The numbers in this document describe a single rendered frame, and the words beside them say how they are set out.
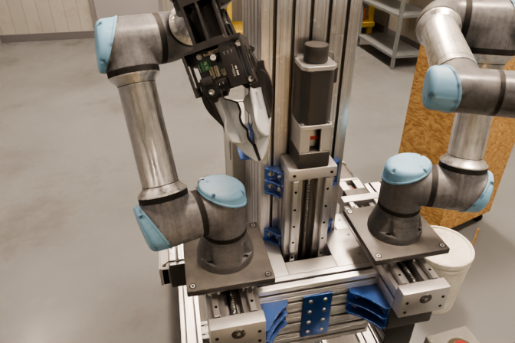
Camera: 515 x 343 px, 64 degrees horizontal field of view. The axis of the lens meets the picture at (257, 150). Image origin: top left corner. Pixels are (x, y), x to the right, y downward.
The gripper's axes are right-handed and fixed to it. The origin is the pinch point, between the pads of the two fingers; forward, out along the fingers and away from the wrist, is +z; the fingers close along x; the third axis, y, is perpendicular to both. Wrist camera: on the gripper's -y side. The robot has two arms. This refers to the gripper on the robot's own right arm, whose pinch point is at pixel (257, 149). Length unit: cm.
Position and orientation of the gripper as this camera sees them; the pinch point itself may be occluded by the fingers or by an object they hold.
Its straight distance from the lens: 53.6
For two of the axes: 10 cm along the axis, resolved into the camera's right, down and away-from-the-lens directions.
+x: 9.4, -3.0, -1.7
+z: 3.2, 9.4, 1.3
